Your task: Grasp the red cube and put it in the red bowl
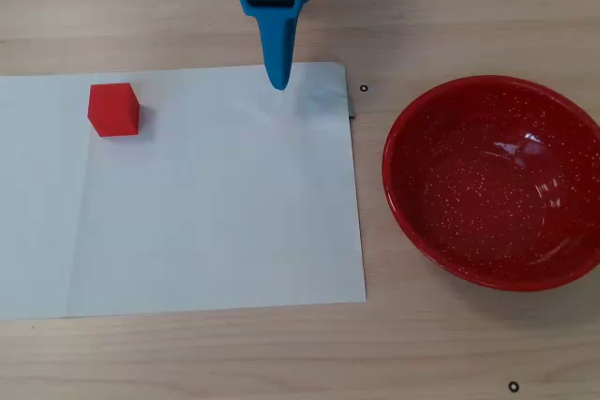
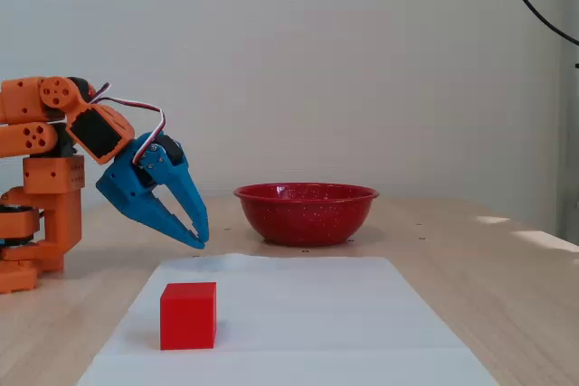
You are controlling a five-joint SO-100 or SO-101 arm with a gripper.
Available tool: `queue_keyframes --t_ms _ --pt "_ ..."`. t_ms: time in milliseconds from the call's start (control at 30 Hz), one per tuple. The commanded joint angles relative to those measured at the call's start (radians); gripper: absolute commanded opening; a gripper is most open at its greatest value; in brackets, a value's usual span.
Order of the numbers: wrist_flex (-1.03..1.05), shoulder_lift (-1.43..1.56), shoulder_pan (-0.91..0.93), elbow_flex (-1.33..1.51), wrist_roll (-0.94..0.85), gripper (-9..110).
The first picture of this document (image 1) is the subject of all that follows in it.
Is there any red cube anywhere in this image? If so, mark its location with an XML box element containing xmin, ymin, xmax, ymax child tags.
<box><xmin>87</xmin><ymin>82</ymin><xmax>141</xmax><ymax>138</ymax></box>

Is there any red speckled bowl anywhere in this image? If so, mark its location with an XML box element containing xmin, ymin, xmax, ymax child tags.
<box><xmin>382</xmin><ymin>75</ymin><xmax>600</xmax><ymax>292</ymax></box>

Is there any white paper sheet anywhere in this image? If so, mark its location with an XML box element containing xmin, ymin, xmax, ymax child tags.
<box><xmin>0</xmin><ymin>61</ymin><xmax>368</xmax><ymax>321</ymax></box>

